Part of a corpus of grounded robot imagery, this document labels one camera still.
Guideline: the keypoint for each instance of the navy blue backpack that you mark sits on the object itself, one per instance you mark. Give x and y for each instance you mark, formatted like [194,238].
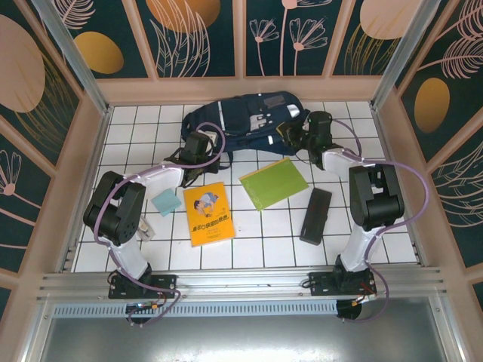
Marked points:
[241,117]

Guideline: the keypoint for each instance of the green notebook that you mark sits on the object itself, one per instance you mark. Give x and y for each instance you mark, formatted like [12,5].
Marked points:
[273,184]

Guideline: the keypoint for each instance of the yellow picture book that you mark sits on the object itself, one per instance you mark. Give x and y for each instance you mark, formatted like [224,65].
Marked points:
[209,215]

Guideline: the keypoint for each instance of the light blue sticky notepad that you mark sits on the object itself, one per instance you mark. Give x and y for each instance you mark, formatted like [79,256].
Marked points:
[167,203]

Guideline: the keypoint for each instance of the black pencil case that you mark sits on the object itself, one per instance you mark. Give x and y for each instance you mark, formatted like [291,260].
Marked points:
[316,216]

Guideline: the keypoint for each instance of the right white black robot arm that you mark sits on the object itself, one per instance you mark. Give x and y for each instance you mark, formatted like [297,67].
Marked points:
[373,196]

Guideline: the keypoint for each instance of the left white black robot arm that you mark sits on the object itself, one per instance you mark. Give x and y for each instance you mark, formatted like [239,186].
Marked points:
[126,245]

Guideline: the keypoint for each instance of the small circuit board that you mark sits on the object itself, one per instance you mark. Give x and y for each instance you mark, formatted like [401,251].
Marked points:
[141,306]

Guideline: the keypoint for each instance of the grey metal sheet panel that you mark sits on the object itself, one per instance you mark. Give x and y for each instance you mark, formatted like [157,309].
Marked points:
[241,339]

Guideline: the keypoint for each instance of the yellow power connector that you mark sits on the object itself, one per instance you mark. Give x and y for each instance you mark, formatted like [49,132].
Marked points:
[356,302]

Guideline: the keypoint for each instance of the aluminium side rail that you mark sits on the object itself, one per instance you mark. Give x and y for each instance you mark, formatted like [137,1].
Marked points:
[95,151]

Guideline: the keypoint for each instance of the aluminium corner post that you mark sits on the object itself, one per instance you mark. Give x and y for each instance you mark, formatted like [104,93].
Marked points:
[404,56]
[73,56]

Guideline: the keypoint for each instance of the long aluminium mounting rail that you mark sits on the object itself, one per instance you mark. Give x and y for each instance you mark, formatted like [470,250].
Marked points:
[241,283]

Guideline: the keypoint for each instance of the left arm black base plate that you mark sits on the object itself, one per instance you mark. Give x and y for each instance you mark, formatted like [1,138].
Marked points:
[162,284]

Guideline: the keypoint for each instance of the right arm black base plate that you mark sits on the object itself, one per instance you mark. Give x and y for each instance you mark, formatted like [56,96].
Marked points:
[320,283]

